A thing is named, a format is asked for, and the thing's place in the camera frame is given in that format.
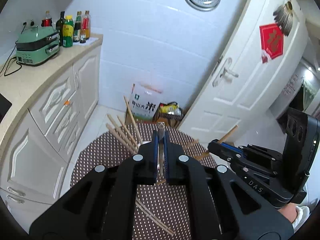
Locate white panel door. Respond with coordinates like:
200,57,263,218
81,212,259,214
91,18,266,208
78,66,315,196
179,0,308,143

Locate cola bottle red label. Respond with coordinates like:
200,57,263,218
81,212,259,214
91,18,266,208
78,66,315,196
41,10,52,27

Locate black induction cooktop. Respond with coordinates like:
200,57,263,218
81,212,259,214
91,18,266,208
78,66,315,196
0,94,12,122

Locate cardboard box with bags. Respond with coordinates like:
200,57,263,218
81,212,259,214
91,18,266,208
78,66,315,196
152,101,184,128

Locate pink cup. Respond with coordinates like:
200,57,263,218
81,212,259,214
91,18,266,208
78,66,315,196
138,140,162,175

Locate dark olive oil bottle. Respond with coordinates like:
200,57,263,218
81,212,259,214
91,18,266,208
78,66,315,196
56,11,65,46

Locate red fu paper decoration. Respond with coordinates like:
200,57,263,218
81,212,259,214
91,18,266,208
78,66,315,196
259,23,284,64

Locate white rice bag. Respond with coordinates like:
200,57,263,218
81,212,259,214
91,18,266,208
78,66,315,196
129,83,163,121

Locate orange oil bottle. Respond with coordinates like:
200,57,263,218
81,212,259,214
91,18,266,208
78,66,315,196
80,10,91,43

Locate yellow green label bottle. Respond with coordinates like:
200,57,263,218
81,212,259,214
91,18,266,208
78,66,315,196
62,15,74,48

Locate brown polka dot tablecloth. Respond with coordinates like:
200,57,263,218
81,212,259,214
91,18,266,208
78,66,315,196
69,122,221,240

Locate dark soy sauce bottle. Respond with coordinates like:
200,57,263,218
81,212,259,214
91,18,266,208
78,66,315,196
73,11,82,42

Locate green electric cooker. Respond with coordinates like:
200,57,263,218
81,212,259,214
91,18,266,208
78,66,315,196
15,25,60,66

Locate silver door handle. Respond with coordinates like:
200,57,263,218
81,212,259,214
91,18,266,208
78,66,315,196
212,57,239,87

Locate feather fan wall hanging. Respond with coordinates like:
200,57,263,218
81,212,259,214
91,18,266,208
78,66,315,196
273,0,293,36

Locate person's right hand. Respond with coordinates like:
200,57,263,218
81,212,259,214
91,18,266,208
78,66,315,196
278,203,297,223

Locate cream kitchen base cabinets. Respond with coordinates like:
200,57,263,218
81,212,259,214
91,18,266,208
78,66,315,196
1,34,103,230

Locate wooden chopstick in cup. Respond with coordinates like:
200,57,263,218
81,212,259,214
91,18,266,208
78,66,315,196
107,114,139,153
117,116,139,148
106,123,137,155
123,96,143,144

